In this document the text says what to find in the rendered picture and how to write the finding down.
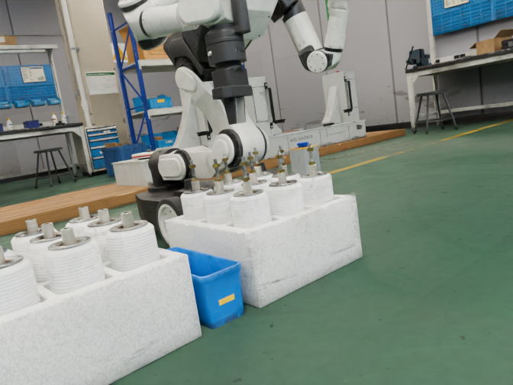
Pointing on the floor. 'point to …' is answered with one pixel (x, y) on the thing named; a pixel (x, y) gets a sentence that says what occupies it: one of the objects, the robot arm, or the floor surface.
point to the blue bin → (214, 287)
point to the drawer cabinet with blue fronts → (93, 136)
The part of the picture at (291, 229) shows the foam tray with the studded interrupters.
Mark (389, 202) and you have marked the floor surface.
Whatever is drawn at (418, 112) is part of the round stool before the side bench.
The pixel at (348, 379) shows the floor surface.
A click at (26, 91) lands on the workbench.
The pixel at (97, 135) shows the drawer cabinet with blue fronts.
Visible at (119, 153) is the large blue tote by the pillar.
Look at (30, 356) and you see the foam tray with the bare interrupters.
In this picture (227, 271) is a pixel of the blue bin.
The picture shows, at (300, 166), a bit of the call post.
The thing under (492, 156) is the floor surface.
